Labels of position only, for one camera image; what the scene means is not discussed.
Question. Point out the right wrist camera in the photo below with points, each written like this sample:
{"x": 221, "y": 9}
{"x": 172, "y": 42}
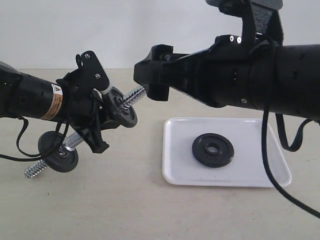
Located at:
{"x": 258, "y": 17}

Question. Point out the white plastic tray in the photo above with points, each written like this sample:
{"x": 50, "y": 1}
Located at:
{"x": 179, "y": 166}

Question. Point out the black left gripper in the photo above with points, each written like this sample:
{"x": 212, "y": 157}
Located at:
{"x": 86, "y": 114}

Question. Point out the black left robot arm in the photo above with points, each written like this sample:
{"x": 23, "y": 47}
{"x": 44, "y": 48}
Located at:
{"x": 25, "y": 96}

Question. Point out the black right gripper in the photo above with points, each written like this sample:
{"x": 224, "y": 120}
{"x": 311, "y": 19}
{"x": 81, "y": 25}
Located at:
{"x": 210, "y": 76}

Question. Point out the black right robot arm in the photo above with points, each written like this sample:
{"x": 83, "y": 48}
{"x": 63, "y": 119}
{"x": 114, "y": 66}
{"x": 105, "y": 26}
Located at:
{"x": 286, "y": 76}

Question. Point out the black weight plate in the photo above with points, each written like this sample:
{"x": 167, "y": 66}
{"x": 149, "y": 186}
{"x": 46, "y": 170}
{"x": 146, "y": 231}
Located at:
{"x": 213, "y": 150}
{"x": 60, "y": 160}
{"x": 124, "y": 116}

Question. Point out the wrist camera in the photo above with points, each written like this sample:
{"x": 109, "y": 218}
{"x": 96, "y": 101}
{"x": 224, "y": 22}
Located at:
{"x": 91, "y": 74}
{"x": 258, "y": 17}

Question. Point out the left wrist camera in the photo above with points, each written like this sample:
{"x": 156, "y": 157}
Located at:
{"x": 91, "y": 74}

